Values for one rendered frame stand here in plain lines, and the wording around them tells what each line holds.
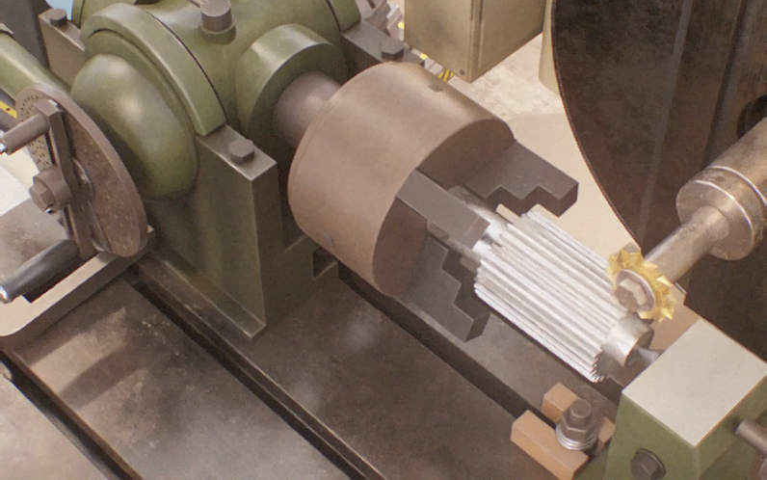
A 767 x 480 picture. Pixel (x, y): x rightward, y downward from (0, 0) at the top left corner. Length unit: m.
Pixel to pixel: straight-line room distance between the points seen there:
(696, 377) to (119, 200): 0.54
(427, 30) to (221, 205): 0.35
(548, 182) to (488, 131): 0.07
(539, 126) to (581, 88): 1.66
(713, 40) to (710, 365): 0.28
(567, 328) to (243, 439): 0.36
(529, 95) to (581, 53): 1.75
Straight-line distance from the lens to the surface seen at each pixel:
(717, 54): 1.28
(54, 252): 1.43
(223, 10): 1.34
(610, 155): 1.46
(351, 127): 1.25
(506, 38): 1.58
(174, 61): 1.32
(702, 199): 1.21
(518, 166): 1.31
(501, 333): 1.46
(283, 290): 1.44
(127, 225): 1.36
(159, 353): 1.46
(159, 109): 1.34
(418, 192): 1.20
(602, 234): 2.90
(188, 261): 1.52
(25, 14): 2.57
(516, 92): 3.16
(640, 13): 1.33
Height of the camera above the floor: 2.17
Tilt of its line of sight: 49 degrees down
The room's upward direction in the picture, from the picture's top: straight up
